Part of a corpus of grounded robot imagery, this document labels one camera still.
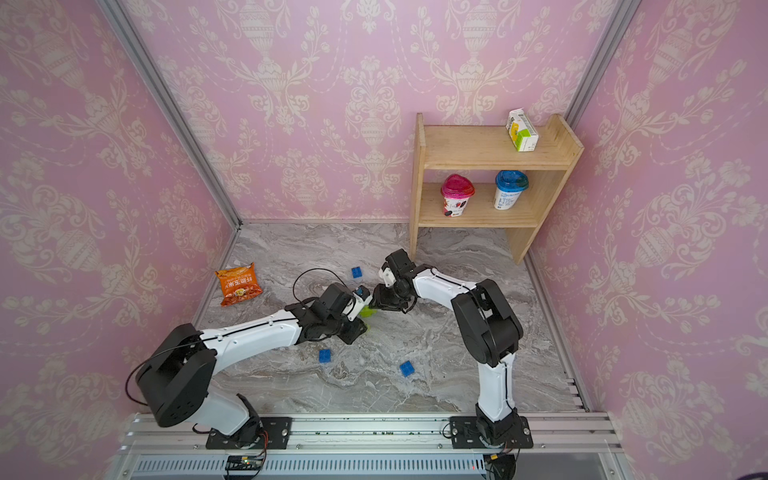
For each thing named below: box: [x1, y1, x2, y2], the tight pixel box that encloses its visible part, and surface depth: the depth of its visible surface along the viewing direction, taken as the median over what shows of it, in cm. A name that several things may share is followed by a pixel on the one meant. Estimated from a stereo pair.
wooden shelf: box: [409, 113, 584, 265], surface depth 83 cm
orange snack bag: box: [214, 262, 263, 307], surface depth 100 cm
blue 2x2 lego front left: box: [319, 349, 331, 363], surface depth 88 cm
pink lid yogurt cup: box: [440, 173, 476, 218], surface depth 89 cm
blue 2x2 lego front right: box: [399, 360, 415, 377], surface depth 85 cm
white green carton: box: [506, 108, 539, 152], surface depth 80 cm
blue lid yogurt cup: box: [494, 170, 529, 210], surface depth 91 cm
